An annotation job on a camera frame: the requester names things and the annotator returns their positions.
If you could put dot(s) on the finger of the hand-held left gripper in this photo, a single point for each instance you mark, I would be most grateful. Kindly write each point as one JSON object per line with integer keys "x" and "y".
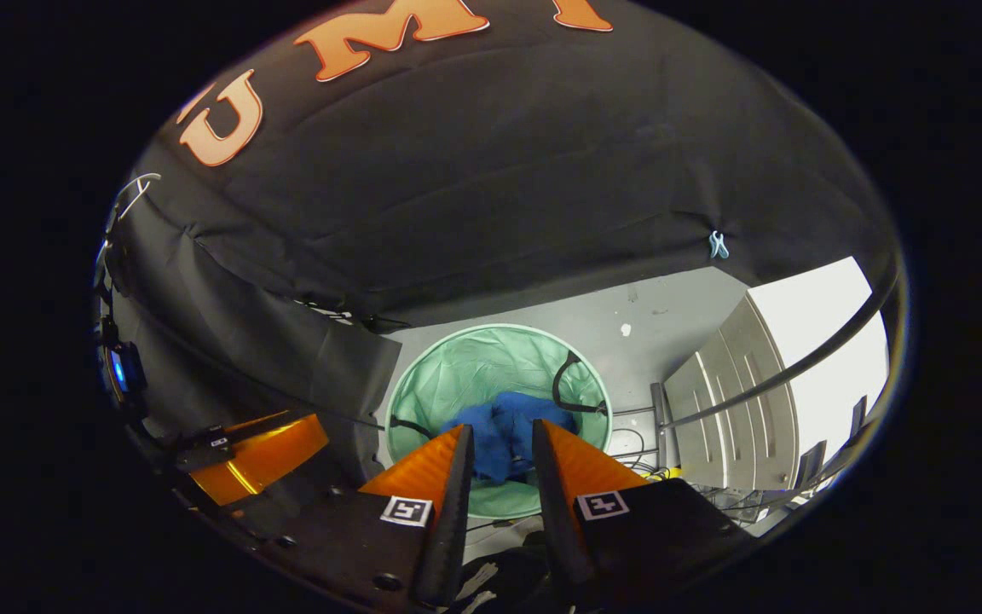
{"x": 269, "y": 456}

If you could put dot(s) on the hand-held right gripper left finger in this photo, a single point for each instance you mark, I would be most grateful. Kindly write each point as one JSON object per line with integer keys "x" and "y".
{"x": 448, "y": 529}

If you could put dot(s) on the dark printed cloth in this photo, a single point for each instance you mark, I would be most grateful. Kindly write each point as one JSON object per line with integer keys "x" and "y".
{"x": 508, "y": 571}

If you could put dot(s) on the black clothes rack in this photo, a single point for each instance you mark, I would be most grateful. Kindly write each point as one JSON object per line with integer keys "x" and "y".
{"x": 798, "y": 362}

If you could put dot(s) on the light blue clip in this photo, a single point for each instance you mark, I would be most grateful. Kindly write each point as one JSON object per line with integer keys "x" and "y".
{"x": 718, "y": 246}

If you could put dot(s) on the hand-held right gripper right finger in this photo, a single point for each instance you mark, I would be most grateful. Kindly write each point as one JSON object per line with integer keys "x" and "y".
{"x": 555, "y": 512}

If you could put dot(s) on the white cabinet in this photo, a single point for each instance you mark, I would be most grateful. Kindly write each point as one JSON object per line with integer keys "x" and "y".
{"x": 730, "y": 401}

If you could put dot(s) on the green laundry hamper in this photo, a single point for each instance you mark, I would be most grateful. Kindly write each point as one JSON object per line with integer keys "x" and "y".
{"x": 474, "y": 367}

